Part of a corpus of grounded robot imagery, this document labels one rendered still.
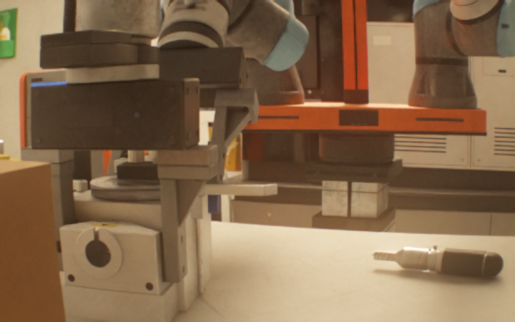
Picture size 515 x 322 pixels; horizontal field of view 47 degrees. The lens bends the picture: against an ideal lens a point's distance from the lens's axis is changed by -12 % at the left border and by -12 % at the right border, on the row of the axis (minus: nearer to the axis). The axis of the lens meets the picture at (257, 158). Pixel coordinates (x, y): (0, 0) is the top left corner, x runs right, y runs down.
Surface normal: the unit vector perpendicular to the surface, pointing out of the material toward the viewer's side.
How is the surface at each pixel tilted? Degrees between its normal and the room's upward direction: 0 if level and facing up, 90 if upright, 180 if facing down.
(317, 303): 0
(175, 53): 50
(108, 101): 90
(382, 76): 90
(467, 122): 90
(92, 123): 90
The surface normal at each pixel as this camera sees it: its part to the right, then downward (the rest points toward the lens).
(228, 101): -0.11, -0.55
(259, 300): 0.00, -0.99
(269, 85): 0.13, -0.18
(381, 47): -0.36, 0.11
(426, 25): -0.82, 0.07
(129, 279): -0.14, 0.12
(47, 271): 0.92, 0.04
